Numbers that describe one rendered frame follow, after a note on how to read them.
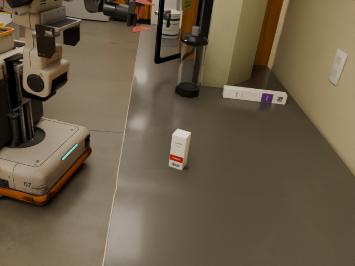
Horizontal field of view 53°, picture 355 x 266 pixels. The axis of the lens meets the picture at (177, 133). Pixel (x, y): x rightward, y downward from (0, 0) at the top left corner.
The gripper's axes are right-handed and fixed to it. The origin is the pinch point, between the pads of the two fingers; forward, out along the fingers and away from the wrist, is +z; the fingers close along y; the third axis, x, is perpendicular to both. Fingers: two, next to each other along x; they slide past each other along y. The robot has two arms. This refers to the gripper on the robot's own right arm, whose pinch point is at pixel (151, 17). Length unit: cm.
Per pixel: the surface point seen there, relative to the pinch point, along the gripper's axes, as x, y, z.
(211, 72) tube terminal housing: -0.7, -17.5, 29.0
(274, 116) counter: -20, -25, 56
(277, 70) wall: 35, -18, 64
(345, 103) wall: -32, -12, 74
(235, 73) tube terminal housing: 4.9, -17.1, 39.7
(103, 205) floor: 28, -118, -17
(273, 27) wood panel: 40, 3, 56
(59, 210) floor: 17, -121, -41
